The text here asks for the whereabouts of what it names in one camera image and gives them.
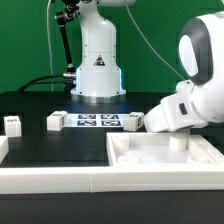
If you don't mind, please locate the AprilTag base sheet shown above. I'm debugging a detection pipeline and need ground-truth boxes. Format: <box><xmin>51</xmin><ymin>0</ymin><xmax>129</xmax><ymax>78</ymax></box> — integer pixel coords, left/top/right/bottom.
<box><xmin>64</xmin><ymin>114</ymin><xmax>126</xmax><ymax>127</ymax></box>

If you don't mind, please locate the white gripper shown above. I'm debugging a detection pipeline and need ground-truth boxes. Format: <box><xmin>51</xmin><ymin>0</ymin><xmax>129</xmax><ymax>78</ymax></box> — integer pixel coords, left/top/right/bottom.
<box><xmin>144</xmin><ymin>88</ymin><xmax>208</xmax><ymax>132</ymax></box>

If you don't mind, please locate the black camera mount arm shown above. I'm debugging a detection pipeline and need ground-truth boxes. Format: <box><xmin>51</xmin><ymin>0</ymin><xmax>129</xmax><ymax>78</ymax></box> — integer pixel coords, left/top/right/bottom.
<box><xmin>55</xmin><ymin>0</ymin><xmax>80</xmax><ymax>76</ymax></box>

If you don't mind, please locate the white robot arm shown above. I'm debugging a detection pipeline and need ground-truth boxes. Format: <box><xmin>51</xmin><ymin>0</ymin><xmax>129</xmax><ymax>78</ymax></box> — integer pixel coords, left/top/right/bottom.
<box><xmin>71</xmin><ymin>0</ymin><xmax>224</xmax><ymax>132</ymax></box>

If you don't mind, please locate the white square tabletop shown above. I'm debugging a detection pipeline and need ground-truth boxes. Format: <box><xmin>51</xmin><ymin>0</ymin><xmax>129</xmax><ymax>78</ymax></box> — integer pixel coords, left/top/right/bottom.
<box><xmin>106</xmin><ymin>133</ymin><xmax>224</xmax><ymax>167</ymax></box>

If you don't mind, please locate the grey cable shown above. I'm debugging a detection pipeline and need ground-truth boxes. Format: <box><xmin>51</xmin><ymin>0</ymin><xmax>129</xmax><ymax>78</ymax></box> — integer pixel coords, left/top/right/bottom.
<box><xmin>124</xmin><ymin>0</ymin><xmax>186</xmax><ymax>81</ymax></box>

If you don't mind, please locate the white U-shaped obstacle wall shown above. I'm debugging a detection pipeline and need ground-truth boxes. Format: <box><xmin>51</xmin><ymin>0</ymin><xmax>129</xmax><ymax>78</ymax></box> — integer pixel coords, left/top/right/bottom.
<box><xmin>0</xmin><ymin>134</ymin><xmax>224</xmax><ymax>195</ymax></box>

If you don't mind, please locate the black cable bundle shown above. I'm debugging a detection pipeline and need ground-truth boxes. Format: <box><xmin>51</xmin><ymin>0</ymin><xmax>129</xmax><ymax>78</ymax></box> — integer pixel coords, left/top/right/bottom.
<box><xmin>18</xmin><ymin>73</ymin><xmax>78</xmax><ymax>93</ymax></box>

